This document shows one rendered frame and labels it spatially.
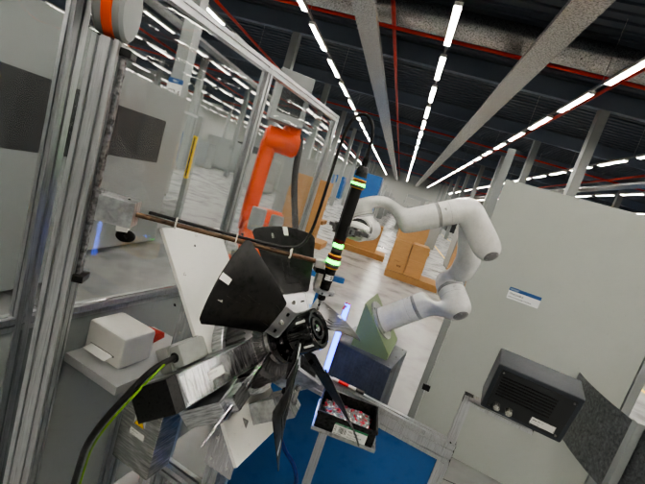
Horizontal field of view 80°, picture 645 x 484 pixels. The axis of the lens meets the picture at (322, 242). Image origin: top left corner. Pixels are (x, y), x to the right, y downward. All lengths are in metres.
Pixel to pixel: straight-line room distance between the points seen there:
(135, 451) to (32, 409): 0.31
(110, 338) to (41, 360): 0.20
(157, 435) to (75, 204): 0.70
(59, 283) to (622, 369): 2.99
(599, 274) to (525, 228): 0.51
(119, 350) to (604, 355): 2.73
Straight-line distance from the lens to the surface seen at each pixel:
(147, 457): 1.41
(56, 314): 1.28
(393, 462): 1.75
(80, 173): 1.16
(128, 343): 1.41
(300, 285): 1.20
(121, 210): 1.14
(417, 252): 8.77
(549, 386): 1.50
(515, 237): 2.90
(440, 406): 3.19
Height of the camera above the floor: 1.63
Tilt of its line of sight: 9 degrees down
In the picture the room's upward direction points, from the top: 18 degrees clockwise
